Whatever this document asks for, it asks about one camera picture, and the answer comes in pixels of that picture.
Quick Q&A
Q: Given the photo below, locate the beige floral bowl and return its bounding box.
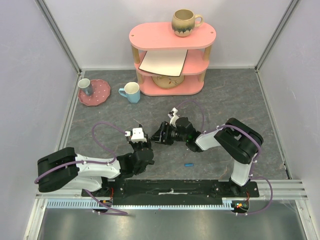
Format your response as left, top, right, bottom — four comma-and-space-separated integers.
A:
151, 75, 185, 89

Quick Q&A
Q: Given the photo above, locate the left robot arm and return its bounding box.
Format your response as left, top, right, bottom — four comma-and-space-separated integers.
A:
34, 140, 155, 197

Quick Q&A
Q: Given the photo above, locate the blue battery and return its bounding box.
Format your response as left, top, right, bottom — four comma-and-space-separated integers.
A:
184, 163, 194, 167

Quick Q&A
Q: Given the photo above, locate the pink three-tier shelf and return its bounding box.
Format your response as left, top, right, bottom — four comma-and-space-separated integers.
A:
129, 22, 216, 96

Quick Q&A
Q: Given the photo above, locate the grey small mug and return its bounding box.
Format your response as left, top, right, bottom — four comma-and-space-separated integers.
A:
77, 78, 94, 96

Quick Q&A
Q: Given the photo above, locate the aluminium front rail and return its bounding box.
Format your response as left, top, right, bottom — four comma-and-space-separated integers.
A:
38, 178, 307, 199

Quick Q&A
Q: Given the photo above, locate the left aluminium frame post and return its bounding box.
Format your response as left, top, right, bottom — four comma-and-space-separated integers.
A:
35, 0, 82, 74

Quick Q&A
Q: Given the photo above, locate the light blue mug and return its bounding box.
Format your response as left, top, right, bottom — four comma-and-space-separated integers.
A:
118, 82, 141, 104

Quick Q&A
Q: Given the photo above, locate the grey slotted cable duct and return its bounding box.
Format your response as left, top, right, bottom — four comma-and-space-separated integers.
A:
46, 198, 246, 211

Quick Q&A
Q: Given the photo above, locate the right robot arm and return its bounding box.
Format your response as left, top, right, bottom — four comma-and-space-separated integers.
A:
151, 117, 264, 197

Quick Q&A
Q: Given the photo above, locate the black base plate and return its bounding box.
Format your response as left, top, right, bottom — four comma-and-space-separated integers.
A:
91, 179, 260, 199

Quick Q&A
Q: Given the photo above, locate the white square plate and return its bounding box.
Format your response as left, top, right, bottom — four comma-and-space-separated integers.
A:
138, 49, 188, 77

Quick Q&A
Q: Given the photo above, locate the right aluminium frame post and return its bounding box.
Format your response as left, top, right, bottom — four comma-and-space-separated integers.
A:
254, 0, 300, 73

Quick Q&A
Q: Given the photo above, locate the pink dotted plate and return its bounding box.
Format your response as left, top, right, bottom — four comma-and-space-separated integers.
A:
78, 79, 111, 107

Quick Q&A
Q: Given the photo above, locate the aluminium frame post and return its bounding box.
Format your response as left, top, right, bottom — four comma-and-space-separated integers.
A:
35, 0, 82, 74
254, 0, 300, 73

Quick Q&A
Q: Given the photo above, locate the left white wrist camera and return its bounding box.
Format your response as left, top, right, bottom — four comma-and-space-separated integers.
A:
125, 127, 147, 143

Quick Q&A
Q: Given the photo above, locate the beige ceramic mug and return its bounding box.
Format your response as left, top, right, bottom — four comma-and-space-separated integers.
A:
171, 9, 204, 37

